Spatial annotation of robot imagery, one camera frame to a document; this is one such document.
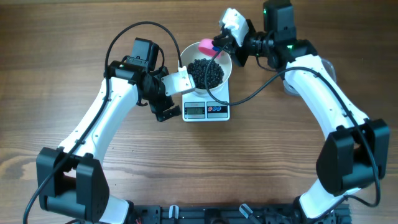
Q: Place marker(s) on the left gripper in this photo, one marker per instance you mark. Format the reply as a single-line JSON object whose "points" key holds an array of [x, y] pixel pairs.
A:
{"points": [[157, 107]]}

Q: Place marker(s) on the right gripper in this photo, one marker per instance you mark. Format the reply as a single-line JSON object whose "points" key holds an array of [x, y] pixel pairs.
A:
{"points": [[232, 46]]}

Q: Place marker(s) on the pink scoop with blue handle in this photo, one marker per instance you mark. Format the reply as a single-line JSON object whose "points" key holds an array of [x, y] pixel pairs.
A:
{"points": [[207, 48]]}

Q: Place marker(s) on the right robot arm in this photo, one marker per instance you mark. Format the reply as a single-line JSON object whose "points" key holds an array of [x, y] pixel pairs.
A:
{"points": [[354, 155]]}

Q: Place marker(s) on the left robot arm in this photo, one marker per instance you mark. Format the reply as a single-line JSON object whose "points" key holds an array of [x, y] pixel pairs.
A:
{"points": [[71, 178]]}

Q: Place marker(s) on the white digital kitchen scale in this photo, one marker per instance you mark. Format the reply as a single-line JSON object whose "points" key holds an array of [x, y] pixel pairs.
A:
{"points": [[199, 106]]}

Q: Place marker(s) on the white plastic bowl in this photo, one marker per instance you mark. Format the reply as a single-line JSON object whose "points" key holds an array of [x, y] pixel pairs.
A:
{"points": [[223, 59]]}

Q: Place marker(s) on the black beans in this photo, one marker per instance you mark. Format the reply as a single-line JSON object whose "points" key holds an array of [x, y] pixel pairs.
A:
{"points": [[205, 71]]}

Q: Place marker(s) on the clear plastic container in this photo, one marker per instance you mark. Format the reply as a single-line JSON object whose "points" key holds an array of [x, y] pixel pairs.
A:
{"points": [[329, 69]]}

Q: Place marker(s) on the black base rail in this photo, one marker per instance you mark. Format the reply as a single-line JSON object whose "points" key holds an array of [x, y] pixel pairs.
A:
{"points": [[268, 214]]}

